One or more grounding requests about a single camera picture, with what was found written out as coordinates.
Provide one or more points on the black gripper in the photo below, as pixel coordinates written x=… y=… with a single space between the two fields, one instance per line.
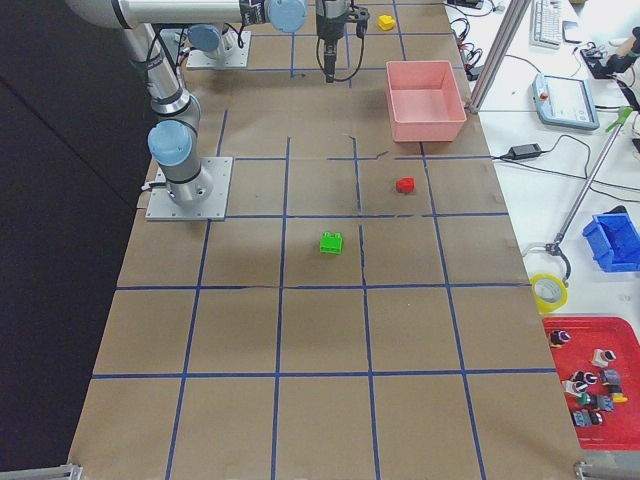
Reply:
x=328 y=26

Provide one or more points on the green toy block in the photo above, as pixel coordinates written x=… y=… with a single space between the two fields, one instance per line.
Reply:
x=331 y=243

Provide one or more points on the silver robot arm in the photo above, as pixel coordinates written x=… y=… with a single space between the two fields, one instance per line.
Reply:
x=173 y=141
x=215 y=40

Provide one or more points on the pink plastic box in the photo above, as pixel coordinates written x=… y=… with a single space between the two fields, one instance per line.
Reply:
x=424 y=102

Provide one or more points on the yellow toy block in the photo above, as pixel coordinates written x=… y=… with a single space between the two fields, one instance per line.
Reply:
x=386 y=22

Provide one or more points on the red toy block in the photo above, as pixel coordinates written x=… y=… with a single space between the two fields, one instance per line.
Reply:
x=405 y=185

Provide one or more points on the black power adapter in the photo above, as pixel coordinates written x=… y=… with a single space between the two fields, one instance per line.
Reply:
x=524 y=152

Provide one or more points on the white keyboard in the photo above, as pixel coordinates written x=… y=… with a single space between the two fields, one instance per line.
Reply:
x=545 y=24

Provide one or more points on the teach pendant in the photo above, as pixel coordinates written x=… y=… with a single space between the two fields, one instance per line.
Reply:
x=564 y=102

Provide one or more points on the reacher grabber tool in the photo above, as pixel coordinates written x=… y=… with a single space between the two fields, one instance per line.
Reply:
x=553 y=248

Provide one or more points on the yellow tape roll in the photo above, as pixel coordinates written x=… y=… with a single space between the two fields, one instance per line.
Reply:
x=550 y=292

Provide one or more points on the blue storage bin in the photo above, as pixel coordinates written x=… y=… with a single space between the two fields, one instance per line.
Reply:
x=614 y=242

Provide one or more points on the red tray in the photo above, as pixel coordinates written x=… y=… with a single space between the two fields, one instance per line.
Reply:
x=597 y=361

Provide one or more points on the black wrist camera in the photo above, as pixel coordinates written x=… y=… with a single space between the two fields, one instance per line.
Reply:
x=360 y=17

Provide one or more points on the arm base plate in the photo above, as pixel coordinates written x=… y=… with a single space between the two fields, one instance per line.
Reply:
x=197 y=60
x=203 y=198

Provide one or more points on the aluminium frame post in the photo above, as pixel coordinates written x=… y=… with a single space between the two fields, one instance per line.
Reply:
x=513 y=17

